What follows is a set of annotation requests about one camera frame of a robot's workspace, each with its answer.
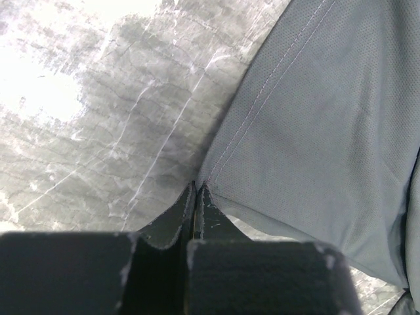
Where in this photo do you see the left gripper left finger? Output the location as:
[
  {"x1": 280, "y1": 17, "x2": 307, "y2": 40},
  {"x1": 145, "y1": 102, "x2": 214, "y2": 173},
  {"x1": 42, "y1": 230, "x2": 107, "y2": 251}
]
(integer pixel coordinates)
[{"x1": 1, "y1": 183, "x2": 196, "y2": 314}]

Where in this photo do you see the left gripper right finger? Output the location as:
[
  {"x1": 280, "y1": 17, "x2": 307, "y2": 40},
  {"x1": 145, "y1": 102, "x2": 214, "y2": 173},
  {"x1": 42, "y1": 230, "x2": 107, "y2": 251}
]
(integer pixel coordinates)
[{"x1": 185, "y1": 186, "x2": 362, "y2": 314}]

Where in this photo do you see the dark grey t shirt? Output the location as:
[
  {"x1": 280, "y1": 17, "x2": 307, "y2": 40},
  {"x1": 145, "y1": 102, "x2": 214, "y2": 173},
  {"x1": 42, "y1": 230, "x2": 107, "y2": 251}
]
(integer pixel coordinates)
[{"x1": 198, "y1": 1, "x2": 419, "y2": 314}]

